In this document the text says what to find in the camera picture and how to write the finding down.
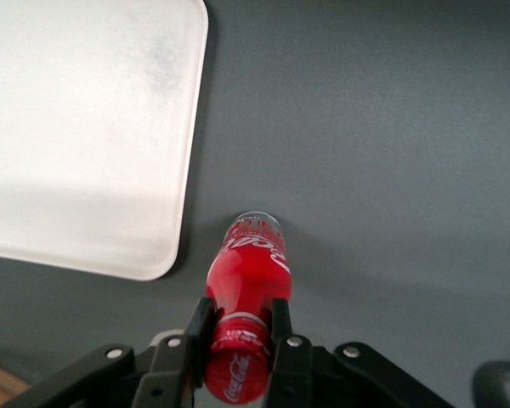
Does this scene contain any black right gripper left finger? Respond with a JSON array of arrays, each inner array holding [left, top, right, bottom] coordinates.
[[131, 297, 218, 408]]

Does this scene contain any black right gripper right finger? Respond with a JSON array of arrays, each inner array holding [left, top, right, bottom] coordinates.
[[264, 297, 315, 408]]

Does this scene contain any red coke bottle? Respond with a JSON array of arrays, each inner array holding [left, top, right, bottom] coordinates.
[[203, 210, 294, 405]]

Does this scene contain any white rectangular plastic tray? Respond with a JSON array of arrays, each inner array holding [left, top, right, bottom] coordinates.
[[0, 0, 210, 282]]

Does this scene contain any wooden drawer cabinet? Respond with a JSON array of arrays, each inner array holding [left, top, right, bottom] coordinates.
[[0, 356, 31, 399]]

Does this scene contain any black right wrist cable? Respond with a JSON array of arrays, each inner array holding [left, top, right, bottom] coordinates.
[[470, 359, 510, 408]]

